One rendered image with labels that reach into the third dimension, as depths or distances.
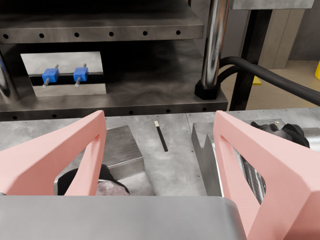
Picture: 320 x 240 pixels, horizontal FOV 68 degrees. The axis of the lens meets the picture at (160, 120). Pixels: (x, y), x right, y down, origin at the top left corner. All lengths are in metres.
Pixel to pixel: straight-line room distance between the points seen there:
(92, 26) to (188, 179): 0.58
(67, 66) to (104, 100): 0.17
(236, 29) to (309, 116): 2.40
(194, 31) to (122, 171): 0.57
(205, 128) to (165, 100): 0.29
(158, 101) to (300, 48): 2.92
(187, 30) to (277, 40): 2.33
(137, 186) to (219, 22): 0.56
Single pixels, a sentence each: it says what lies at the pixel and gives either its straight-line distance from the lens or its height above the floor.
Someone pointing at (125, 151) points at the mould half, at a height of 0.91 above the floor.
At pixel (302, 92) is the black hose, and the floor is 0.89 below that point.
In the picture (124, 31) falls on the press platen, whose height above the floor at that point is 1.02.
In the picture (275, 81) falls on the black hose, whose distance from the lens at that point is 0.86.
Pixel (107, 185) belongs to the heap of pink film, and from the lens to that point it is 0.49.
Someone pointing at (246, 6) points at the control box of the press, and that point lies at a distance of 0.98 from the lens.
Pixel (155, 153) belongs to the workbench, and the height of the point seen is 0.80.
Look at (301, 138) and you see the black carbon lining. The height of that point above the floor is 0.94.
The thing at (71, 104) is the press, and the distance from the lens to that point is 0.94.
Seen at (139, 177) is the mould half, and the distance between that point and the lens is 0.52.
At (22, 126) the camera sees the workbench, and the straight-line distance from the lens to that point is 0.86.
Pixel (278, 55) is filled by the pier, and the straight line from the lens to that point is 3.23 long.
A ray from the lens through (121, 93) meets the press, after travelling 0.96.
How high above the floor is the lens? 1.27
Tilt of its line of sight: 38 degrees down
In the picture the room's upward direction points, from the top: straight up
